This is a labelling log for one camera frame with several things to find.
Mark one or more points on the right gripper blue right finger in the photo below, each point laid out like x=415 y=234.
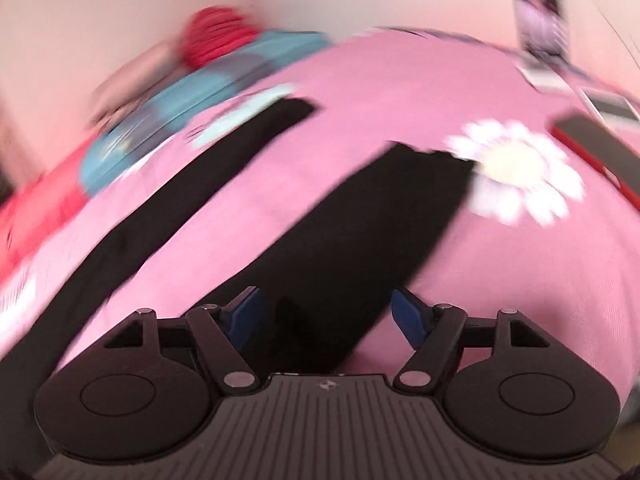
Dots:
x=434 y=333

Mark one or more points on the black pants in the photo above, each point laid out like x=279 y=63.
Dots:
x=326 y=280

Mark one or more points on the teal grey patterned blanket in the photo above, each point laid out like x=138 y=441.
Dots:
x=153 y=122

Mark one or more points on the folded pink beige blanket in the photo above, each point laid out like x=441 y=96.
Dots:
x=134 y=84

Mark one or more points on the pink printed bed sheet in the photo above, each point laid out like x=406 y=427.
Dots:
x=539 y=231

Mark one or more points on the wall poster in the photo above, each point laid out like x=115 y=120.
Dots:
x=542 y=29

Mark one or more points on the red knit cloth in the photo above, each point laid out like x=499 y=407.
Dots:
x=213 y=32

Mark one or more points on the red edged tablet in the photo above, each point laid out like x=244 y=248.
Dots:
x=611 y=157

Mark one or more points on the red bed cover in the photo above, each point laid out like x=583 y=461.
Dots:
x=37 y=211

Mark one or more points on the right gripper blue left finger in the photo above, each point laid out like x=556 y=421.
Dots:
x=220 y=334

